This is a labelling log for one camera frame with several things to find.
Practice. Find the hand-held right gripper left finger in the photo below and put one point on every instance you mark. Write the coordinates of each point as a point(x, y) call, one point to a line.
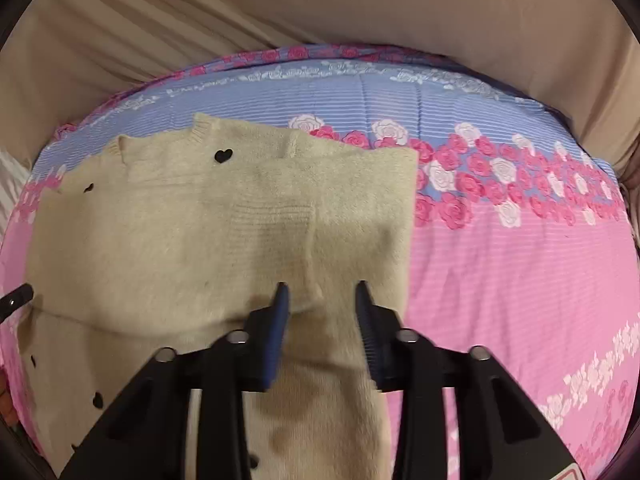
point(280, 320)

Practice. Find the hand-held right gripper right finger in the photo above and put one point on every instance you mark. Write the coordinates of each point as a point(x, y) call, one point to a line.
point(364, 320)

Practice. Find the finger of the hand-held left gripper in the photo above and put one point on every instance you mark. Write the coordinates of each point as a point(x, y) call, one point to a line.
point(17, 300)

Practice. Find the cream knitted sweater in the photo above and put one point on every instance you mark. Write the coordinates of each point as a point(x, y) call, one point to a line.
point(200, 220)

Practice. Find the white satin curtain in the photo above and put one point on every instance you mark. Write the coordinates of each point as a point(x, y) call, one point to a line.
point(10, 195)

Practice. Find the pink blue floral bed sheet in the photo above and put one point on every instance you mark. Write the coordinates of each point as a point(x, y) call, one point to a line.
point(500, 285)

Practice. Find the beige draped cloth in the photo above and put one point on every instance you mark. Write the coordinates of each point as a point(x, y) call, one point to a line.
point(350, 5)

